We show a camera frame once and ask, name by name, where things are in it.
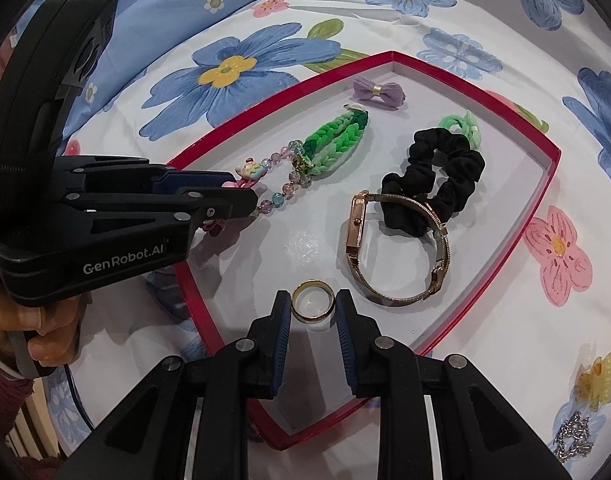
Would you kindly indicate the dark red cloth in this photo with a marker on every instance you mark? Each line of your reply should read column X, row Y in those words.
column 5, row 390

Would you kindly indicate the green braided hair clip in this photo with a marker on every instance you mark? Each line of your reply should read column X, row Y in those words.
column 335, row 140

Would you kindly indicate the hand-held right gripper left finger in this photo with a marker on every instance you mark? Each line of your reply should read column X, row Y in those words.
column 280, row 340

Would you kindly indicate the person's left hand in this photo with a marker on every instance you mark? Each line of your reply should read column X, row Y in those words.
column 50, row 322

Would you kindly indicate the red shallow tray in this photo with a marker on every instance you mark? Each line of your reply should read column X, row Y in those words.
column 310, row 240

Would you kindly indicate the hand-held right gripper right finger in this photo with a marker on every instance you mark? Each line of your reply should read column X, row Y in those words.
column 345, row 340

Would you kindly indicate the gold mesh-band watch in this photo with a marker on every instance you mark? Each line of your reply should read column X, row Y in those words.
column 358, row 230

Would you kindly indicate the black scrunchie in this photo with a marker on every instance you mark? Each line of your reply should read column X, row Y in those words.
column 465, row 165

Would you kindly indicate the light blue pillow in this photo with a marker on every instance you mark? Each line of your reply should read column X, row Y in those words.
column 175, row 0

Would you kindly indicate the pink cartoon hair clip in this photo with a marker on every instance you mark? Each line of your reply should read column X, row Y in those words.
column 248, row 167

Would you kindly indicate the purple bow hair clip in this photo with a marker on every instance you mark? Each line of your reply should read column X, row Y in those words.
column 385, row 94

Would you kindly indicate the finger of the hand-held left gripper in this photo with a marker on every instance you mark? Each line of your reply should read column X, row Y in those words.
column 230, row 205
column 185, row 180

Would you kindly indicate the yellow claw hair clip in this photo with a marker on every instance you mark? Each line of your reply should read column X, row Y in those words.
column 598, row 380

